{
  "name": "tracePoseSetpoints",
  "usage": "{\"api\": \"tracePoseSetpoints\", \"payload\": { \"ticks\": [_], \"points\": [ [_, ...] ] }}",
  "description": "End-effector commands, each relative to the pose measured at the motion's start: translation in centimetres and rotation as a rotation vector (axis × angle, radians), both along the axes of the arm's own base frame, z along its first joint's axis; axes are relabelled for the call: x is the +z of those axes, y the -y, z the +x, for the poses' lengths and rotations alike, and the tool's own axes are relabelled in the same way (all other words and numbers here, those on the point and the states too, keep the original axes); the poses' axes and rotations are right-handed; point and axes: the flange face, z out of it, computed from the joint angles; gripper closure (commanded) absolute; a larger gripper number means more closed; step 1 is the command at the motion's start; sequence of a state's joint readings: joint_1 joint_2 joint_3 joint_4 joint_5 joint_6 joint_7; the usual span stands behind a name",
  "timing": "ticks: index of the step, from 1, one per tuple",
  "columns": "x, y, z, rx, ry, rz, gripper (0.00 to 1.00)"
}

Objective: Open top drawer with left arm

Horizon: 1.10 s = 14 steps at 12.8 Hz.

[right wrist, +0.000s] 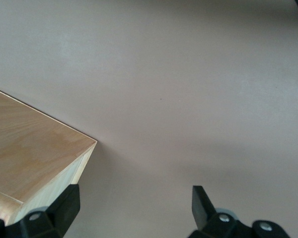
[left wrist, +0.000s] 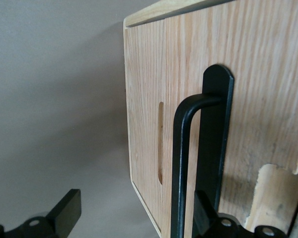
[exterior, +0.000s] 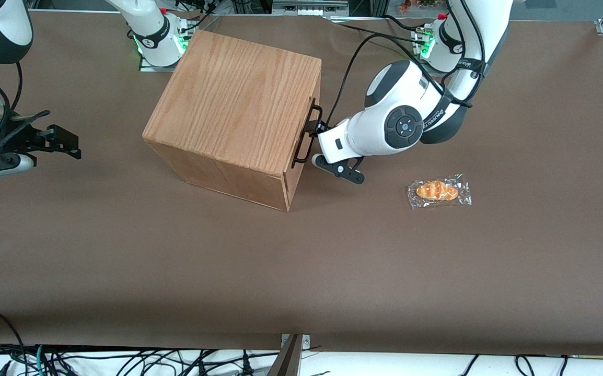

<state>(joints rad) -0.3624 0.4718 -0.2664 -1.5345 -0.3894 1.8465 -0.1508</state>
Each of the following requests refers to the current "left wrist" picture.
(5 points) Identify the wooden drawer with slot cutout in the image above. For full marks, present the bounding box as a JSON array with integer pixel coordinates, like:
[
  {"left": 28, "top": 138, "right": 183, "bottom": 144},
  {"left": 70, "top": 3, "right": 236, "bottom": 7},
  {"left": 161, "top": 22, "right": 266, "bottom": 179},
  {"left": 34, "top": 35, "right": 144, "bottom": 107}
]
[{"left": 124, "top": 19, "right": 167, "bottom": 235}]

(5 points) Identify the light wooden drawer cabinet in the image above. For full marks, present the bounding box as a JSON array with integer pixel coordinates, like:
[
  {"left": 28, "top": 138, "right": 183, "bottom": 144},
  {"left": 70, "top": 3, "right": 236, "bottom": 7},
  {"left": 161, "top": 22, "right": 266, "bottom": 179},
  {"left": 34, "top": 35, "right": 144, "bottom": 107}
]
[{"left": 122, "top": 0, "right": 298, "bottom": 238}]

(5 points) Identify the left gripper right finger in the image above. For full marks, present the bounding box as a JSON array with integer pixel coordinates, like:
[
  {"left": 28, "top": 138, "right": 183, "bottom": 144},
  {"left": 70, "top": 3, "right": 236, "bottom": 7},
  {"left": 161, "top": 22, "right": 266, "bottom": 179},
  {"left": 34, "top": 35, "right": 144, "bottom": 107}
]
[{"left": 192, "top": 190, "right": 288, "bottom": 238}]

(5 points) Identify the wooden drawer with black handle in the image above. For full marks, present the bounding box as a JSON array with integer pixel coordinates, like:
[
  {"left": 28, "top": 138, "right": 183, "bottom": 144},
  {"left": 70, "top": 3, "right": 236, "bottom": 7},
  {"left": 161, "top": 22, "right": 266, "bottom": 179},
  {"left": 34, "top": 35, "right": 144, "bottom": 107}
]
[{"left": 160, "top": 0, "right": 298, "bottom": 238}]

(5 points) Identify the black metal drawer handle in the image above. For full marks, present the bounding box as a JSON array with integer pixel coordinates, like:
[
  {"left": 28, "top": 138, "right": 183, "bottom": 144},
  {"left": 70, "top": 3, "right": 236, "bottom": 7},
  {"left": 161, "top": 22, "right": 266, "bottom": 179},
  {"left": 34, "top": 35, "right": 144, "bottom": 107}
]
[{"left": 170, "top": 63, "right": 236, "bottom": 238}]

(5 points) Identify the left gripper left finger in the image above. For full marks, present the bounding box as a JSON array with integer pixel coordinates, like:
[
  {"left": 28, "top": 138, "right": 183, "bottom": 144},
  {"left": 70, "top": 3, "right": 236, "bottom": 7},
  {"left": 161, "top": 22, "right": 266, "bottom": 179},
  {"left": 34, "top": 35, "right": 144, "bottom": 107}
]
[{"left": 0, "top": 188, "right": 82, "bottom": 238}]

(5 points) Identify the brown table cover sheet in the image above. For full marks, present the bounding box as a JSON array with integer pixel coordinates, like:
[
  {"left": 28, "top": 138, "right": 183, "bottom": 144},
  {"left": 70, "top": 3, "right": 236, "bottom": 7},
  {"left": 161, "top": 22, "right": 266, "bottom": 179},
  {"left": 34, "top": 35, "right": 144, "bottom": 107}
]
[{"left": 0, "top": 0, "right": 164, "bottom": 238}]

